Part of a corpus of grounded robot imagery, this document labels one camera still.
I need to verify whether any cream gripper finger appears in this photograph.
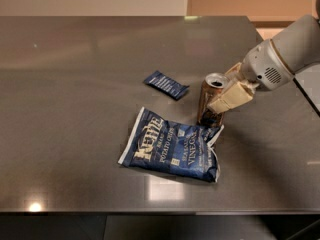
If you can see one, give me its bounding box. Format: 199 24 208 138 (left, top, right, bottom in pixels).
225 62 242 78
207 80 259 114

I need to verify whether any orange soda can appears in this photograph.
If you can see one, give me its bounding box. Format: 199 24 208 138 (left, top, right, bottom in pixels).
197 73 229 127

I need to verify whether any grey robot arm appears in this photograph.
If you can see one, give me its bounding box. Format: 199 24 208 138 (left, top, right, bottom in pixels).
207 15 320 114

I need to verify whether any blue Kettle chip bag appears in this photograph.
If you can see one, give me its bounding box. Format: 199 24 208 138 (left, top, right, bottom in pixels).
118 107 224 182

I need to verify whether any grey side counter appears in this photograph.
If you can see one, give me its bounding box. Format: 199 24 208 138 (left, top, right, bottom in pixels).
295 64 320 116

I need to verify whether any small dark blue snack packet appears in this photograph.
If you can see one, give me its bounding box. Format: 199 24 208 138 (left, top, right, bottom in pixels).
143 71 189 100

